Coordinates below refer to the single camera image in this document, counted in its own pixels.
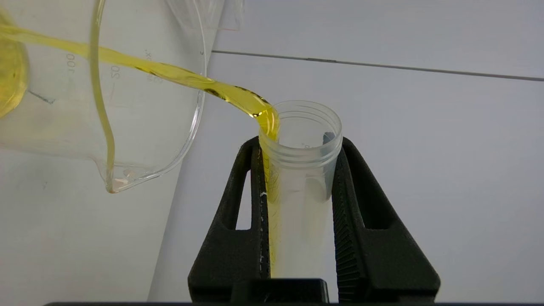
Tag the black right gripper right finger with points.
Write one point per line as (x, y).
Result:
(382, 263)

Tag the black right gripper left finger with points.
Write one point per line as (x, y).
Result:
(225, 263)

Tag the yellow pigment test tube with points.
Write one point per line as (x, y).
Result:
(306, 195)

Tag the clear glass beaker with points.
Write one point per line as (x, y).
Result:
(161, 127)

